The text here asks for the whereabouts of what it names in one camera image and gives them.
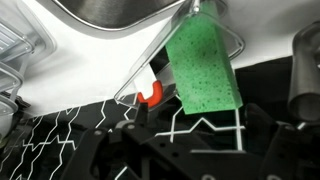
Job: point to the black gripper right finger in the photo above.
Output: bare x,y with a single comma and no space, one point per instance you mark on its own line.
293,156

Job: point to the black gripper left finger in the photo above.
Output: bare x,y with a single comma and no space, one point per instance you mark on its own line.
150,156

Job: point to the green sponge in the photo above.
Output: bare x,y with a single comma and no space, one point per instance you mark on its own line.
200,66

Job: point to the stainless steel sink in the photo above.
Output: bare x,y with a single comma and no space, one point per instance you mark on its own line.
113,13

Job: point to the steel gooseneck faucet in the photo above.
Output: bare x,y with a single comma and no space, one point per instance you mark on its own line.
306,73

